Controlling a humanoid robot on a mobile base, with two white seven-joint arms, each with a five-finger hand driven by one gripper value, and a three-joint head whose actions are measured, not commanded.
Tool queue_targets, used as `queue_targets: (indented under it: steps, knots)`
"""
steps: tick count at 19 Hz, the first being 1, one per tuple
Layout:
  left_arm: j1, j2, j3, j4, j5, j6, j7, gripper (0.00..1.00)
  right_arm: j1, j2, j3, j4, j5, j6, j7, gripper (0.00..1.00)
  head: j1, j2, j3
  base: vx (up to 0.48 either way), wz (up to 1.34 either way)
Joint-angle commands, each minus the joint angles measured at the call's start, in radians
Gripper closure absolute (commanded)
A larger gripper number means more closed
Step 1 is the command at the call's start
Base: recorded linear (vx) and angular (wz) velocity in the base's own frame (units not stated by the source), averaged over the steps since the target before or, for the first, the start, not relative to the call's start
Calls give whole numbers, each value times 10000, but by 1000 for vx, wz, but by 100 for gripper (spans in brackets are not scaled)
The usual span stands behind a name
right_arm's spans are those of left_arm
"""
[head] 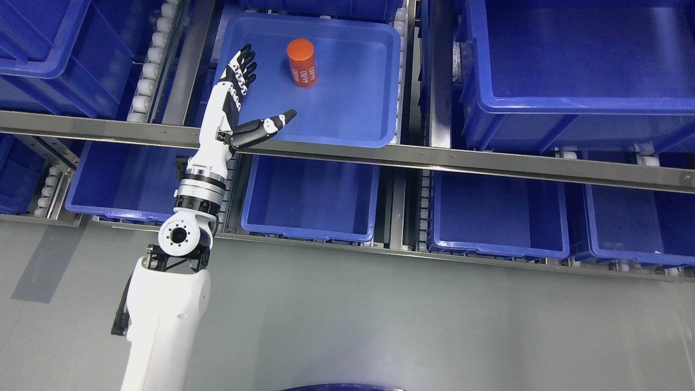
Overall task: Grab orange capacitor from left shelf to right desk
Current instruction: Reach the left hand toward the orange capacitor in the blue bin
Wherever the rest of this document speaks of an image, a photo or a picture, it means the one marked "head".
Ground blue bin lower left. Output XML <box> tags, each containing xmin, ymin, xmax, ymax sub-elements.
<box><xmin>65</xmin><ymin>141</ymin><xmax>195</xmax><ymax>222</ymax></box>

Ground blue bin lower right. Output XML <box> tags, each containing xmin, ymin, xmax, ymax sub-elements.
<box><xmin>426</xmin><ymin>171</ymin><xmax>570</xmax><ymax>260</ymax></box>

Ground blue bin far left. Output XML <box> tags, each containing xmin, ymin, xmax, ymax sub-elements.
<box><xmin>1</xmin><ymin>133</ymin><xmax>46</xmax><ymax>215</ymax></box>

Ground blue bin far right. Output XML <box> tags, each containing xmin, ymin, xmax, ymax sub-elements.
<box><xmin>577</xmin><ymin>185</ymin><xmax>694</xmax><ymax>267</ymax></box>

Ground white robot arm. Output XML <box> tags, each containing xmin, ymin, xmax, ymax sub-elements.
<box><xmin>121</xmin><ymin>166</ymin><xmax>226</xmax><ymax>390</ymax></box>

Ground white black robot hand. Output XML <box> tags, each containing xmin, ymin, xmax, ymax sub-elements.
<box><xmin>184</xmin><ymin>43</ymin><xmax>298</xmax><ymax>181</ymax></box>

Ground blue bin top centre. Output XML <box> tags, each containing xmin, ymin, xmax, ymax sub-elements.
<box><xmin>239</xmin><ymin>1</ymin><xmax>403</xmax><ymax>22</ymax></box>

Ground orange cylindrical capacitor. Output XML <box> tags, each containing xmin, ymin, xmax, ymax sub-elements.
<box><xmin>286</xmin><ymin>38</ymin><xmax>318</xmax><ymax>87</ymax></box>

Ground blue bin lower middle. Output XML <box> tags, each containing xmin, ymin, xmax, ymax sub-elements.
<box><xmin>240</xmin><ymin>155</ymin><xmax>380</xmax><ymax>243</ymax></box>

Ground large blue bin top right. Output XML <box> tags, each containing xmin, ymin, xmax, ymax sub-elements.
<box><xmin>461</xmin><ymin>1</ymin><xmax>694</xmax><ymax>153</ymax></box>

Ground blue bin top left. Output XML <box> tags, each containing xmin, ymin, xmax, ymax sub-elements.
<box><xmin>1</xmin><ymin>1</ymin><xmax>159</xmax><ymax>119</ymax></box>

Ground blue tray with capacitor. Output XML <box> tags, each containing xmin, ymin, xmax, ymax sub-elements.
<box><xmin>216</xmin><ymin>12</ymin><xmax>401</xmax><ymax>148</ymax></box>

